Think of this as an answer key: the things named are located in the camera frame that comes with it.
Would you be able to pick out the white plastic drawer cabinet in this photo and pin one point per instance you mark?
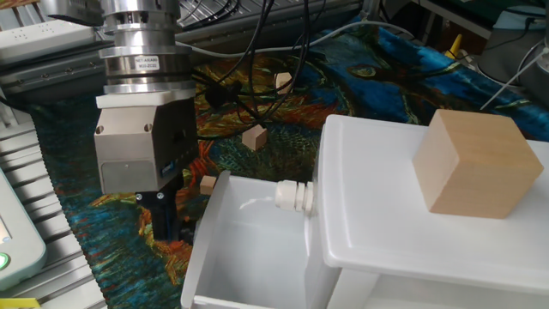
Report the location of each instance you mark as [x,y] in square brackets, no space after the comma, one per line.
[386,206]

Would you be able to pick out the silver force torque sensor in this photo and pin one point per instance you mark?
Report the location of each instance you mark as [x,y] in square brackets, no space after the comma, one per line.
[146,47]

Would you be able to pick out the yellow plastic object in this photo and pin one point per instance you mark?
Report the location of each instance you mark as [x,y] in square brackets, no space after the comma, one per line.
[454,47]

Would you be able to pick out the tiny wooden cube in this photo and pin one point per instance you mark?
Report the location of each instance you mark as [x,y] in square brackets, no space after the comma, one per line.
[207,185]

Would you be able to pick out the sunflower painting cloth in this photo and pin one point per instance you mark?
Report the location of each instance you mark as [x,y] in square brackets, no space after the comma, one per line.
[364,77]

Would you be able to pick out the teach pendant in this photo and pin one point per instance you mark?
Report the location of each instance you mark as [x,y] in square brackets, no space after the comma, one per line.
[21,240]

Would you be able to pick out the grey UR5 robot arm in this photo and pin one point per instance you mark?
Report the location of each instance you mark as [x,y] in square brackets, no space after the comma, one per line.
[510,56]

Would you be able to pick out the silver Schunk gripper body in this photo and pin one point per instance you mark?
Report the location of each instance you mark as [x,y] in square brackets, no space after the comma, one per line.
[141,146]

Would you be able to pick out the white gripper mounting plate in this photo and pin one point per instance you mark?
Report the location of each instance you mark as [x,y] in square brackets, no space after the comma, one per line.
[146,99]

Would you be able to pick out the yellow tape piece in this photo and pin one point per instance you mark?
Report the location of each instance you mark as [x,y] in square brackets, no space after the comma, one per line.
[17,303]

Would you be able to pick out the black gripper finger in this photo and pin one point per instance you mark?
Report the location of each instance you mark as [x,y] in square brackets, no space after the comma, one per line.
[156,214]
[173,210]

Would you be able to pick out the small wooden cube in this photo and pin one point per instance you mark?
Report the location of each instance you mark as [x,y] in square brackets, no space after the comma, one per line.
[254,137]
[283,81]

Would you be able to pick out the white plastic drawer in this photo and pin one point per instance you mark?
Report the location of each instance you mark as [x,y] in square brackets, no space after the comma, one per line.
[253,257]

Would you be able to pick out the large wooden cube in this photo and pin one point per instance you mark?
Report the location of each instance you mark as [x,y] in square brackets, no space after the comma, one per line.
[476,165]

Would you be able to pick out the white power strip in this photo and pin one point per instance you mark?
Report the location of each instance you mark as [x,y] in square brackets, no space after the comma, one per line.
[43,38]

